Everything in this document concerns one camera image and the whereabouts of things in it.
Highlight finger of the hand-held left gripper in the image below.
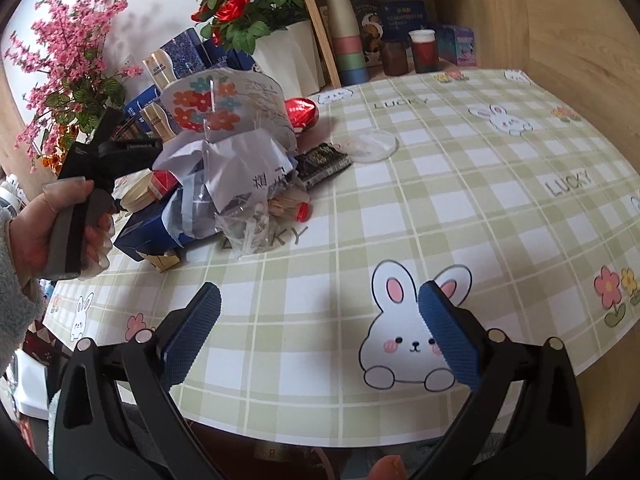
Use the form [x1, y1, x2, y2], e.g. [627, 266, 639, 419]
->
[98, 138, 164, 177]

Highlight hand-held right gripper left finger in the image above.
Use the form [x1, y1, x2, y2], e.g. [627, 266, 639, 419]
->
[52, 282, 223, 480]

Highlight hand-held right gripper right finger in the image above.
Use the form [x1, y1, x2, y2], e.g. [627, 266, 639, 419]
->
[417, 280, 587, 480]

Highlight blue cardboard box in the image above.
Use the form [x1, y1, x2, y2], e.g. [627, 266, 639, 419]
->
[114, 200, 221, 261]

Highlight clear plastic bag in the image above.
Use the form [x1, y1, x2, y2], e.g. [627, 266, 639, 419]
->
[215, 195, 296, 261]

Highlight crushed red soda can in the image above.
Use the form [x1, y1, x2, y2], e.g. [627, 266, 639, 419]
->
[285, 97, 320, 136]

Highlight person's left hand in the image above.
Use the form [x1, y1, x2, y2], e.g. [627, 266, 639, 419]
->
[7, 178, 117, 281]

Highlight orange artificial flowers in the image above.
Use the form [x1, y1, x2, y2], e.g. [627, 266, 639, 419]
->
[40, 125, 78, 171]

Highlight blue gold glitter gift box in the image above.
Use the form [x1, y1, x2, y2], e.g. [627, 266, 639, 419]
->
[142, 29, 208, 92]
[139, 102, 176, 142]

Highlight dark blue carton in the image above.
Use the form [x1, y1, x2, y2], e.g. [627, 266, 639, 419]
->
[122, 85, 163, 128]
[200, 39, 256, 71]

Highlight red cigarette pack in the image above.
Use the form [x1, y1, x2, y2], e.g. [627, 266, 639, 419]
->
[150, 170, 181, 201]

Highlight beige round container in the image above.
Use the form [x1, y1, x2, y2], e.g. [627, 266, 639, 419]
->
[112, 170, 161, 213]

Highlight flower print paper bowl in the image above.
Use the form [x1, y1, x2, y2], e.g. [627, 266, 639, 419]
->
[159, 69, 298, 153]

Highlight crumpled white paper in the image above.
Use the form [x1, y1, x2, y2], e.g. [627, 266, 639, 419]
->
[152, 130, 296, 241]

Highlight pink blossom artificial plant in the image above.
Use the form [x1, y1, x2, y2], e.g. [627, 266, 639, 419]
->
[5, 0, 143, 171]

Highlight red lighter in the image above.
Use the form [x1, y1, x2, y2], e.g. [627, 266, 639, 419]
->
[267, 194, 312, 224]

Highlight red rose bouquet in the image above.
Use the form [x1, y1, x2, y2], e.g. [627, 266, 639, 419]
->
[192, 0, 308, 56]

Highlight white faceted flower pot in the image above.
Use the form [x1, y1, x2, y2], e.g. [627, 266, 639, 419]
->
[250, 20, 326, 101]

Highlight black snack packet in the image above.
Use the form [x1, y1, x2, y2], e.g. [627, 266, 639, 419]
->
[295, 142, 352, 190]

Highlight clear plastic lid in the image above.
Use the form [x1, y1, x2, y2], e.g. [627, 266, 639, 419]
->
[345, 129, 399, 163]

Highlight blue paper cup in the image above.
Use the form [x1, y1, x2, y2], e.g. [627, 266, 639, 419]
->
[339, 67, 371, 87]

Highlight green paper cup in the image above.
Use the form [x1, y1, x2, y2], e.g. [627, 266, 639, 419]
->
[336, 51, 367, 71]

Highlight pink paper cup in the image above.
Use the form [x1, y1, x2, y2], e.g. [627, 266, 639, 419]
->
[332, 35, 365, 55]

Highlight beige paper cup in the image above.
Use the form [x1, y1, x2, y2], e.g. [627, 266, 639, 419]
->
[326, 0, 362, 39]

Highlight dark bear picture box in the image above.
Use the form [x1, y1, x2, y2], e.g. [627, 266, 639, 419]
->
[350, 0, 383, 66]

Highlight brown glass jar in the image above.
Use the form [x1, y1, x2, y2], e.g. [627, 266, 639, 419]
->
[382, 40, 407, 77]

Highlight red drink cup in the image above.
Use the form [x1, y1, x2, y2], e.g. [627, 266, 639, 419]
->
[408, 29, 441, 73]

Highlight purple small box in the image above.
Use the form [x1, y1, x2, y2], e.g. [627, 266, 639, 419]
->
[437, 24, 476, 67]

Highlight blue picture box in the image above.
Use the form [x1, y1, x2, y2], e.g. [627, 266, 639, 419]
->
[377, 0, 426, 41]

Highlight wooden cabinet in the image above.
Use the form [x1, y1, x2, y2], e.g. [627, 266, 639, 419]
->
[292, 0, 640, 201]

